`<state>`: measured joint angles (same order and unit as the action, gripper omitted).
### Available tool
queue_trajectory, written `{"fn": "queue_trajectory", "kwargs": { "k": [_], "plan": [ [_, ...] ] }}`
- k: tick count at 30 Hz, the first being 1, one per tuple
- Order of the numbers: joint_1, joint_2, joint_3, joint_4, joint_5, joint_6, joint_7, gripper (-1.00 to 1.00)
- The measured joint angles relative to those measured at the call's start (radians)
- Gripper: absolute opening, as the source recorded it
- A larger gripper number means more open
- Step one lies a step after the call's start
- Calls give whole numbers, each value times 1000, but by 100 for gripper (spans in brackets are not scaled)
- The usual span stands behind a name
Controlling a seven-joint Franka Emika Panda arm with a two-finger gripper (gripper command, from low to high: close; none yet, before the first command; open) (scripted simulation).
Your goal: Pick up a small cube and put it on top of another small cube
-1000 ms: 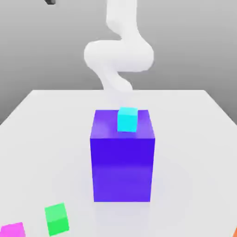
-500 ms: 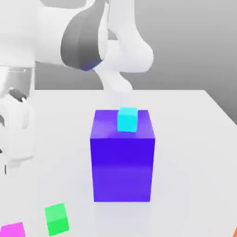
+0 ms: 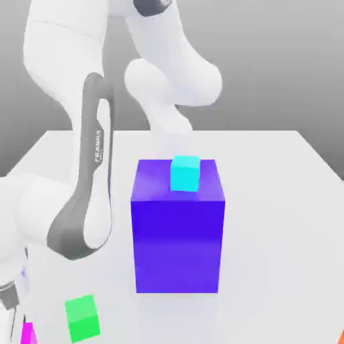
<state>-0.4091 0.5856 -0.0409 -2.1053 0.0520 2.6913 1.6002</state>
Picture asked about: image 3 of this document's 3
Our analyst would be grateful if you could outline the large blue box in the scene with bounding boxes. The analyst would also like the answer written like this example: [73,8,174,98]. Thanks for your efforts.
[130,159,226,294]

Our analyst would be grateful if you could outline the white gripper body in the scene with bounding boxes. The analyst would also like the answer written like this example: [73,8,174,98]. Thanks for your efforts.
[0,308,26,344]

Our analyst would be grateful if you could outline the small cyan cube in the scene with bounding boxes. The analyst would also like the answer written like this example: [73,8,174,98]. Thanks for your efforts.
[170,155,201,193]

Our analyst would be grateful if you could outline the small magenta cube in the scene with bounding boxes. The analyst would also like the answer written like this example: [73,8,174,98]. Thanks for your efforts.
[20,322,38,344]

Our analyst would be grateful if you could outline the small green cube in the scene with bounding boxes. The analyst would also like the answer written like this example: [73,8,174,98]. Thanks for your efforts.
[64,294,101,343]

